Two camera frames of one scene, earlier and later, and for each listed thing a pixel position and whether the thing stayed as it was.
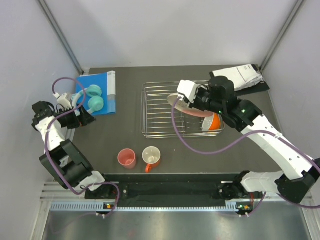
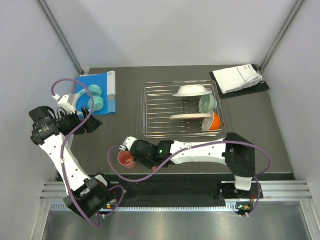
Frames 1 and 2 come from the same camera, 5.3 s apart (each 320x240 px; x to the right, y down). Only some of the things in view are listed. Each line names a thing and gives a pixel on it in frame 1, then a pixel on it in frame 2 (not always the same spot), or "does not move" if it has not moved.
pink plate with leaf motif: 182,106 to 190,116
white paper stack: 242,76 does not move
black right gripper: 199,91 to 150,165
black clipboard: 264,86 does not move
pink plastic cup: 126,158 does not move
